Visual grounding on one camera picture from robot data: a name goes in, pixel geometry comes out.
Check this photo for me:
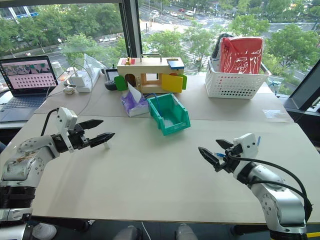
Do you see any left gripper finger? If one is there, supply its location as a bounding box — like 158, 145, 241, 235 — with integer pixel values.
88, 132, 116, 149
80, 119, 104, 131

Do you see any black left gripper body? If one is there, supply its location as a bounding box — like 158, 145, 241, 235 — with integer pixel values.
66, 123, 92, 151

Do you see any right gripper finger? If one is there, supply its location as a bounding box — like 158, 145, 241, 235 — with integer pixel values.
197, 146, 222, 171
215, 138, 235, 151

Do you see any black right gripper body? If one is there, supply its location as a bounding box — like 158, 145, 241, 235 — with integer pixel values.
213, 144, 245, 174

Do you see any white power adapter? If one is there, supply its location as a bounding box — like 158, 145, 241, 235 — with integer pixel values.
70, 70, 88, 87

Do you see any white power strip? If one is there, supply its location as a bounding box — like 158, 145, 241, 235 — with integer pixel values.
70, 66, 101, 94

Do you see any small white crumpled object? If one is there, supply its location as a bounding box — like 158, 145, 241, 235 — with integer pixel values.
62, 85, 76, 96

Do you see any purple tissue pack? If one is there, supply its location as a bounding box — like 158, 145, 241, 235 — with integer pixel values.
120, 82, 150, 118

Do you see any black handheld controller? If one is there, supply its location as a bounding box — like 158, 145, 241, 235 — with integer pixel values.
104, 64, 120, 92

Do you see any green plastic storage bin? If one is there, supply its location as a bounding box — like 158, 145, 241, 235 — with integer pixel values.
146, 93, 192, 137

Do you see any clear plastic bag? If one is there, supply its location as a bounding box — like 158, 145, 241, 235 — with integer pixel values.
261, 108, 289, 123

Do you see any white perforated plastic basket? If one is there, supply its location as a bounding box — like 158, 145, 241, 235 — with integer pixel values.
204, 56, 272, 100

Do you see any clear plastic sleeve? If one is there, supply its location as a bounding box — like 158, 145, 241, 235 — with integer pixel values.
83, 53, 107, 76

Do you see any white paper cup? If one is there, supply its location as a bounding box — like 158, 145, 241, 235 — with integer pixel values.
51, 61, 64, 79

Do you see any wooden latch box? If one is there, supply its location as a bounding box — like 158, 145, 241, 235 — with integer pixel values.
114, 53, 188, 94

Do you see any dark blue laptop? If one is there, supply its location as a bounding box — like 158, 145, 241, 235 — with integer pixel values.
0, 55, 60, 124

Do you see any red plastic-wrapped package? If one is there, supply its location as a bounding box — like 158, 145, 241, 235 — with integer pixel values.
219, 36, 265, 75

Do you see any black item behind package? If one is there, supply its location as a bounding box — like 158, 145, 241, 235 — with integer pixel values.
211, 33, 235, 61

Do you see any black monitor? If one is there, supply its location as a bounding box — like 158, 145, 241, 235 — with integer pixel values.
288, 59, 320, 111

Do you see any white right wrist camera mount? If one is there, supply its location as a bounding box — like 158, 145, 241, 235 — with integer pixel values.
233, 132, 259, 164

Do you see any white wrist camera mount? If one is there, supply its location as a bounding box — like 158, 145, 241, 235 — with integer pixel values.
55, 106, 79, 154
233, 132, 259, 164

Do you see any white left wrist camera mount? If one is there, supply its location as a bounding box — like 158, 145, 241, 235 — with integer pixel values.
55, 106, 79, 154

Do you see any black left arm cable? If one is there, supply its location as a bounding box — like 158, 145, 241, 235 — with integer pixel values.
40, 107, 60, 137

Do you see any white charger cable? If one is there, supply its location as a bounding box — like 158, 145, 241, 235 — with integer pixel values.
65, 63, 94, 116

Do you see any blue cable in bin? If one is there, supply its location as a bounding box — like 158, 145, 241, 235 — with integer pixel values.
149, 93, 163, 118

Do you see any black window frame post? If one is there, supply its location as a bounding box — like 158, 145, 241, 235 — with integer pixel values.
118, 0, 144, 59

